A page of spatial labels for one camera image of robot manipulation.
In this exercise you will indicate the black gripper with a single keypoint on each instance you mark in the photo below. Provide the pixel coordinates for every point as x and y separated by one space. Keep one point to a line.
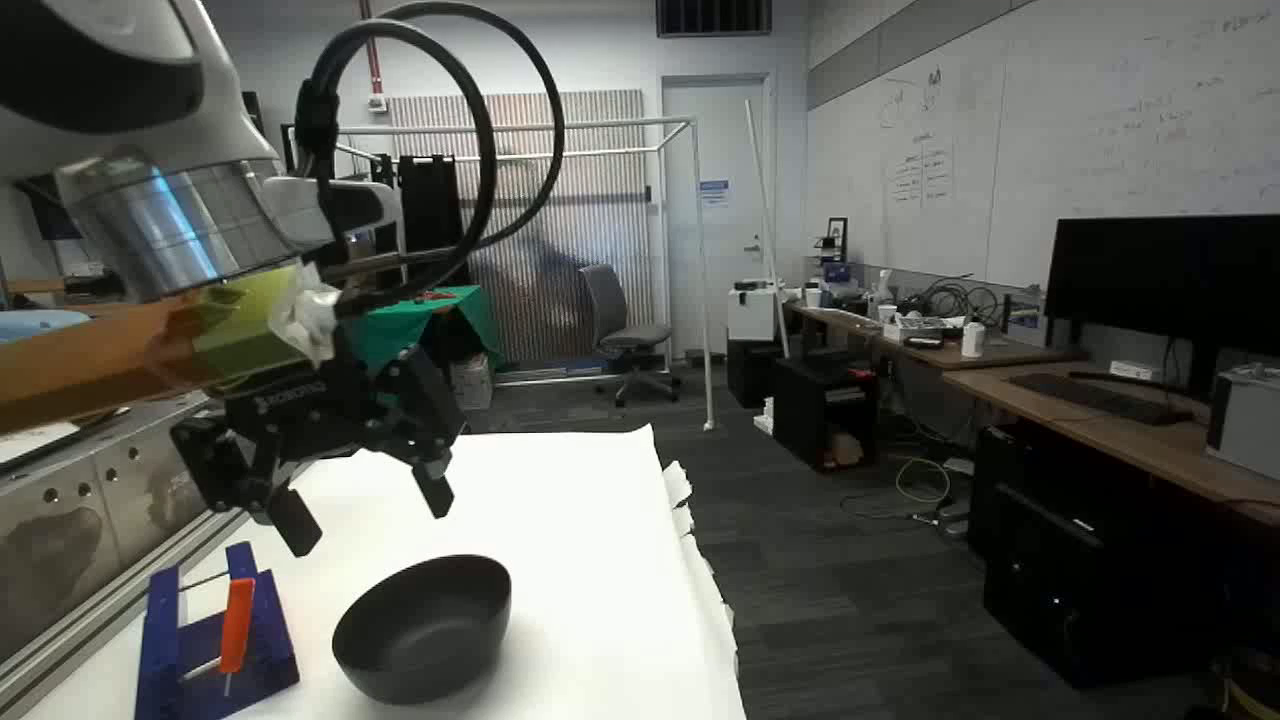
248 444

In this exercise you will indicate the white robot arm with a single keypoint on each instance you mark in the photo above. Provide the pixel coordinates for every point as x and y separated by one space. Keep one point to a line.
132 113

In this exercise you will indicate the black bowl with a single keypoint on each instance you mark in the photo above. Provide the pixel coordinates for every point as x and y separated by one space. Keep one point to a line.
426 631

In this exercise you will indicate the blue plastic rack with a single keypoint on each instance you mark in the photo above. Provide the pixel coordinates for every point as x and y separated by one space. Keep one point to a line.
175 645

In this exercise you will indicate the grey office chair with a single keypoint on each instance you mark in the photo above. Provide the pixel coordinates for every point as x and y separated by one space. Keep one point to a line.
634 350

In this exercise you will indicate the black cabinet under desk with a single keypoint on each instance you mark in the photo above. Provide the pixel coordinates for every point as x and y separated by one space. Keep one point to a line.
824 410

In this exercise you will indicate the white door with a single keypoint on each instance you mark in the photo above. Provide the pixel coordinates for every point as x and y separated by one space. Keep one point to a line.
735 157

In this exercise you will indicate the black keyboard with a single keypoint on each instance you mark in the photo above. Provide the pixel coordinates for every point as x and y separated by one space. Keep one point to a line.
1103 399

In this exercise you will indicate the wooden desk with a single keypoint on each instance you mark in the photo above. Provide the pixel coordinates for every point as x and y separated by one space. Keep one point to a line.
996 378

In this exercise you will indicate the black computer monitor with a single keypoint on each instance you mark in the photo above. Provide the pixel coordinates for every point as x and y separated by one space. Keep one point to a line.
1193 276

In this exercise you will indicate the white box on desk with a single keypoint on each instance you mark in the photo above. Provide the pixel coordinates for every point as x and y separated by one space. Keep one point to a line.
1246 419

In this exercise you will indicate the wrist camera with green mount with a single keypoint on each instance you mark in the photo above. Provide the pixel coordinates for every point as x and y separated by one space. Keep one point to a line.
385 327

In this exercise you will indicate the metal base plate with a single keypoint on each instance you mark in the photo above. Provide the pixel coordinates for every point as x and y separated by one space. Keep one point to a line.
86 517

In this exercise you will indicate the white pipe frame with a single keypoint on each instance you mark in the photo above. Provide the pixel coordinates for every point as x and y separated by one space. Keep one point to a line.
671 131

